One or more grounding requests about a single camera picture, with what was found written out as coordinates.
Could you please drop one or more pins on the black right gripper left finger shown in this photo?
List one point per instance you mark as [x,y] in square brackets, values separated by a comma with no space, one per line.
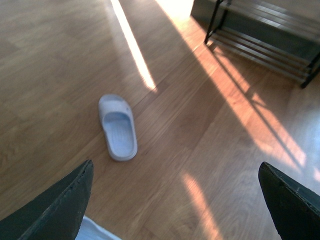
[55,214]

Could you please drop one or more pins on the black metal shoe rack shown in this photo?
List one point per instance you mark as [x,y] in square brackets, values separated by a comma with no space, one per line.
[273,36]

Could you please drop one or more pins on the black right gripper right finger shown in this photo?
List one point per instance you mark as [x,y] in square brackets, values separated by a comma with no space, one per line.
[294,208]

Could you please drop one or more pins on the light blue slide sandal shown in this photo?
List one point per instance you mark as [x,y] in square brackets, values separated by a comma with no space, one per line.
[117,121]
[89,230]

